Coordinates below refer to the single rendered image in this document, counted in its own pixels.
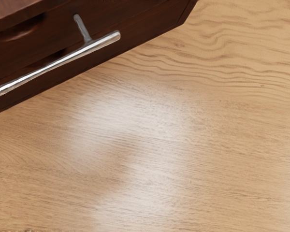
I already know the dark wooden drawer cabinet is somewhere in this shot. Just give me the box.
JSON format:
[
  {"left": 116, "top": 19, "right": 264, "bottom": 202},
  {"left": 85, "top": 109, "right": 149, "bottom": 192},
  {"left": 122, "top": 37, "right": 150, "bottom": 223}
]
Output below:
[{"left": 0, "top": 0, "right": 199, "bottom": 117}]

